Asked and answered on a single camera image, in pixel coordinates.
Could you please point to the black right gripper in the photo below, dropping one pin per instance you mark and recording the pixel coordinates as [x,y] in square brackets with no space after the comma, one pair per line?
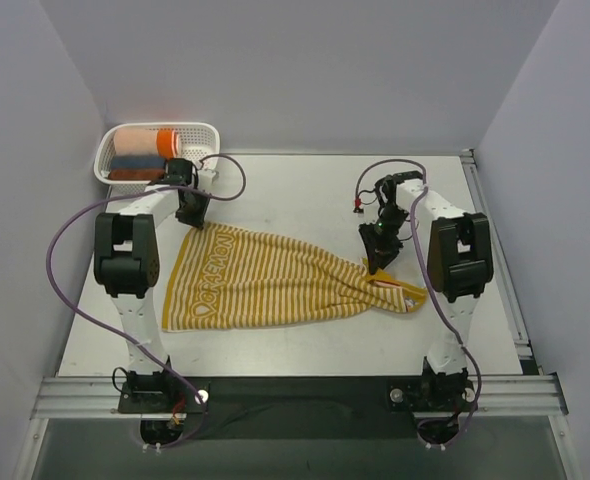
[379,245]

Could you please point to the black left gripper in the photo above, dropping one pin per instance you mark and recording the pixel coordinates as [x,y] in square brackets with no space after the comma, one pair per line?
[191,211]

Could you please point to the yellow white striped towel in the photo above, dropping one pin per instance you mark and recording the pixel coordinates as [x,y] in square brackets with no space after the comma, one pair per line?
[227,277]

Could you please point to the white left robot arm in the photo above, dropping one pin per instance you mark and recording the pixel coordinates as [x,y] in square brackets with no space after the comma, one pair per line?
[127,264]

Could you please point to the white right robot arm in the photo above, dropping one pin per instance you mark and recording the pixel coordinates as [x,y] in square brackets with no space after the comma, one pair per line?
[455,258]

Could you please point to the brown rolled towel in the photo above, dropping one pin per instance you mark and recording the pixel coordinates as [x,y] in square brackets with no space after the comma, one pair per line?
[143,174]

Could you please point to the blue grey rolled towel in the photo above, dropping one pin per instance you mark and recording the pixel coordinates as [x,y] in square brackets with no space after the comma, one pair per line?
[137,162]

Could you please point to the white perforated plastic basket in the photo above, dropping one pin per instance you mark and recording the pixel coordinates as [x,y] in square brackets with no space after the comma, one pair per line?
[198,141]

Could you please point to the peach orange rolled towel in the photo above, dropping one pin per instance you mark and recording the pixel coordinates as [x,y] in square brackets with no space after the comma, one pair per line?
[165,143]

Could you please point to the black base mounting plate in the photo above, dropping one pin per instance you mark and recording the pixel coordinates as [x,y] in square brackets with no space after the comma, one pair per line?
[297,408]

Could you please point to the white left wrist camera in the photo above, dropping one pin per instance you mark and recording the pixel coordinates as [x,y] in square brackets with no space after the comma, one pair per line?
[208,175]

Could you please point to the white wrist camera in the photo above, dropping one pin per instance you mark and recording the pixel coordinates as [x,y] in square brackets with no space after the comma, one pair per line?
[208,175]
[358,209]

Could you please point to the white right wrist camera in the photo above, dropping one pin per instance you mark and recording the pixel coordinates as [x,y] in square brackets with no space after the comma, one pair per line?
[358,209]

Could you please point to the aluminium right side rail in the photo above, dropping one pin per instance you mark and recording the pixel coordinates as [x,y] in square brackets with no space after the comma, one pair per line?
[512,309]

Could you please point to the aluminium rail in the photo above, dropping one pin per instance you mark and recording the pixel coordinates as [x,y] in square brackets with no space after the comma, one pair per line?
[512,309]
[501,396]

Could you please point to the aluminium front rail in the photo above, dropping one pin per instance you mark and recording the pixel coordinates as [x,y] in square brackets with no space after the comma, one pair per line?
[501,396]

